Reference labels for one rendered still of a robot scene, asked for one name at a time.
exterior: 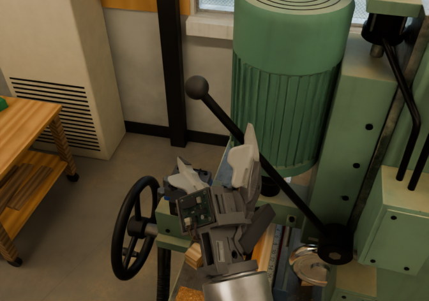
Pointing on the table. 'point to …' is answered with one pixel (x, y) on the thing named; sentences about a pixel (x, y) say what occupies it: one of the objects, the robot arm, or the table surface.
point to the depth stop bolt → (290, 227)
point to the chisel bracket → (286, 205)
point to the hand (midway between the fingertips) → (214, 140)
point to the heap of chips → (189, 294)
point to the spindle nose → (269, 187)
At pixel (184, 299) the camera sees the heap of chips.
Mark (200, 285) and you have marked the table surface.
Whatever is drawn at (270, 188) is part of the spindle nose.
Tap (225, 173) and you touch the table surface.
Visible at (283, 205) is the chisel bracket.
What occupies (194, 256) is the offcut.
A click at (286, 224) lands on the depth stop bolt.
